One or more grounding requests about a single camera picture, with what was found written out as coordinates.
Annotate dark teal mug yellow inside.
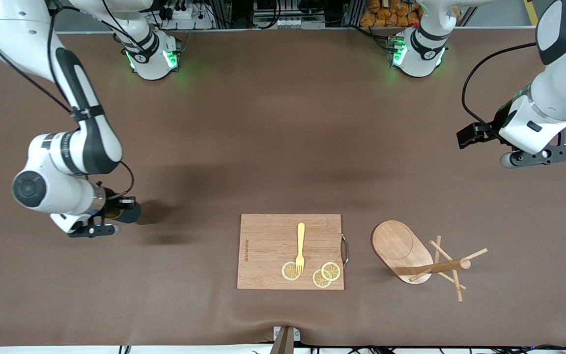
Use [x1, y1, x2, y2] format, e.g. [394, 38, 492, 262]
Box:
[104, 188, 142, 224]

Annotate wooden mug rack with pegs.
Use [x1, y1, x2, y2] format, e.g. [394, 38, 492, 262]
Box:
[371, 220, 488, 303]

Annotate brown table mat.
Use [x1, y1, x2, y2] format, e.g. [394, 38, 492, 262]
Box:
[0, 27, 566, 347]

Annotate orange snack packets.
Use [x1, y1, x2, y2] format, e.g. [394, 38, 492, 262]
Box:
[360, 0, 424, 28]

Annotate yellow plastic fork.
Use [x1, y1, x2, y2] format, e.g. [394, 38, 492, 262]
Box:
[295, 222, 306, 275]

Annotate white power strip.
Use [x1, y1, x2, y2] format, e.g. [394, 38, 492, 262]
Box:
[164, 0, 215, 29]

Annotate bamboo cutting board metal handle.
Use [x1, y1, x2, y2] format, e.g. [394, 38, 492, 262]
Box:
[237, 213, 350, 291]

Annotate camera stand bracket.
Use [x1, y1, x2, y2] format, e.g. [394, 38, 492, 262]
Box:
[269, 325, 301, 354]

